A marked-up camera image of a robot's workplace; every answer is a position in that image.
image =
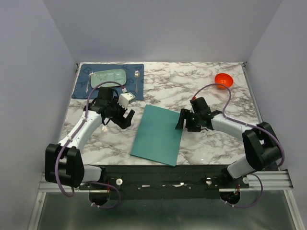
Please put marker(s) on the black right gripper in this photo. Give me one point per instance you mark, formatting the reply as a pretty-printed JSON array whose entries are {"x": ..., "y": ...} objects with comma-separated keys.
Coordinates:
[{"x": 190, "y": 128}]

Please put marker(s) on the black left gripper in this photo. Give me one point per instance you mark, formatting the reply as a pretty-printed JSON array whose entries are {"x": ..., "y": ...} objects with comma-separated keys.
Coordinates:
[{"x": 123, "y": 122}]

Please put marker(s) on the teal folder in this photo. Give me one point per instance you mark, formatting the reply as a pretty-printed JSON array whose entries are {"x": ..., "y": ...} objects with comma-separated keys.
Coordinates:
[{"x": 156, "y": 138}]

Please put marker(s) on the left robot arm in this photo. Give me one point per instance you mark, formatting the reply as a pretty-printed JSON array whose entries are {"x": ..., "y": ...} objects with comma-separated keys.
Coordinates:
[{"x": 63, "y": 161}]

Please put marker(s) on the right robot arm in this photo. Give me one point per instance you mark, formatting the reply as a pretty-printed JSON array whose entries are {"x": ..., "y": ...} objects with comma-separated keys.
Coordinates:
[{"x": 261, "y": 145}]

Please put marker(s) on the blue placemat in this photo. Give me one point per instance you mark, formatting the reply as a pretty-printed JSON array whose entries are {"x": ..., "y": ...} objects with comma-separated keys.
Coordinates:
[{"x": 131, "y": 76}]

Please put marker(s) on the light green plate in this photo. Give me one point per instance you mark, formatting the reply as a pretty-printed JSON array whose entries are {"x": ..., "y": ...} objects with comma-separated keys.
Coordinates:
[{"x": 115, "y": 75}]

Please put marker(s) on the silver spoon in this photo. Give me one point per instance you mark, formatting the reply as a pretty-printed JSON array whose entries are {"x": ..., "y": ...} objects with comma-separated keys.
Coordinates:
[{"x": 136, "y": 75}]

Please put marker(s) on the silver fork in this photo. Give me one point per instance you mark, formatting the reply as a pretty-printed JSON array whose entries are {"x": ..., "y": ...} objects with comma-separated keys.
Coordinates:
[{"x": 89, "y": 80}]

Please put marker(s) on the orange bowl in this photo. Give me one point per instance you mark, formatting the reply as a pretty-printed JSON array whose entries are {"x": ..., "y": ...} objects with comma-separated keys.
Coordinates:
[{"x": 222, "y": 80}]

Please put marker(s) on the black mounting base rail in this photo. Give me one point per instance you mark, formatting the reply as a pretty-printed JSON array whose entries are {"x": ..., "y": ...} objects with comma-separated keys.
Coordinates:
[{"x": 136, "y": 182}]

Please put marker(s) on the aluminium frame rail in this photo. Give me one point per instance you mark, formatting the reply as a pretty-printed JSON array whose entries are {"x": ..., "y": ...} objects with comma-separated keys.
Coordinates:
[{"x": 266, "y": 205}]

